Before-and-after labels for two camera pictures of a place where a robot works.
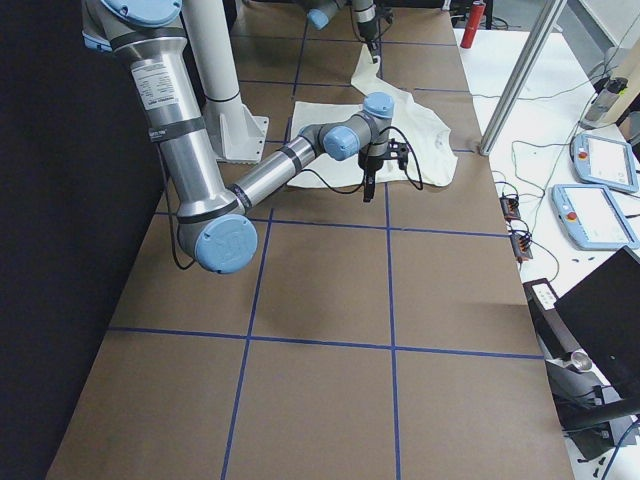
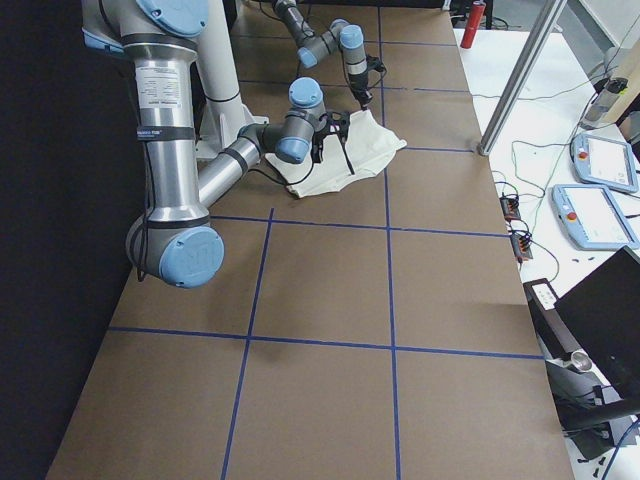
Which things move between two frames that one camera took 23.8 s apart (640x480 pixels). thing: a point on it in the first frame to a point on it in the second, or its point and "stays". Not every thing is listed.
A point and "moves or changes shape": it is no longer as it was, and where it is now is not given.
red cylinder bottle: (472, 24) stays
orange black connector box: (510, 207) stays
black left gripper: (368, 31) to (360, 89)
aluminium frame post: (523, 72) stays
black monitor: (604, 312) stays
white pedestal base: (239, 136) stays
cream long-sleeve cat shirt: (431, 160) moves or changes shape
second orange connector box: (522, 245) stays
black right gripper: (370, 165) to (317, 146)
